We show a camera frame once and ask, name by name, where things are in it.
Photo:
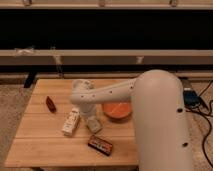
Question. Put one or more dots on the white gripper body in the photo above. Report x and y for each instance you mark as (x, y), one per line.
(88, 111)

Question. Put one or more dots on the white sponge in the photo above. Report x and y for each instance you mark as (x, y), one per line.
(94, 126)

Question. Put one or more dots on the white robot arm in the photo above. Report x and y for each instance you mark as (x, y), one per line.
(159, 117)

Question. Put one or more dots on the orange ceramic bowl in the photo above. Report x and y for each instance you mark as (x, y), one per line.
(119, 110)

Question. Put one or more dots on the white tube bottle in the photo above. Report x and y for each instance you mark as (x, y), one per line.
(71, 122)

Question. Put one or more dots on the translucent plastic cup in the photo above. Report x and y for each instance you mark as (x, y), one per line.
(79, 85)

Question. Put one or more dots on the black red rectangular box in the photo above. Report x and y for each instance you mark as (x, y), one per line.
(100, 145)

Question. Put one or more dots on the small dark red object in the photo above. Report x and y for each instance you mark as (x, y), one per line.
(51, 106)

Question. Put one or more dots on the wooden table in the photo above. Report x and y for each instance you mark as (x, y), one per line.
(39, 141)

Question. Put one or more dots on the blue device on floor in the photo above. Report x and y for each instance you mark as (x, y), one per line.
(191, 98)

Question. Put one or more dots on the long grey bench rail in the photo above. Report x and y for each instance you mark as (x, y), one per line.
(104, 57)

